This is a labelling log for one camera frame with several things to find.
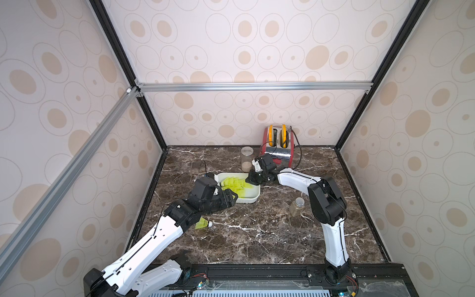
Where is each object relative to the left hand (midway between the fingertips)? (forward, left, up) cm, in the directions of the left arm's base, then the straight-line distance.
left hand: (237, 198), depth 72 cm
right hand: (+18, -2, -16) cm, 24 cm away
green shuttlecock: (+21, +2, -17) cm, 27 cm away
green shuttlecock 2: (+16, 0, -19) cm, 25 cm away
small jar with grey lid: (+3, -27, -12) cm, 30 cm away
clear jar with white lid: (+30, -4, -8) cm, 31 cm away
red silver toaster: (+35, -21, -3) cm, 41 cm away
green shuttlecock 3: (-3, +16, -19) cm, 25 cm away
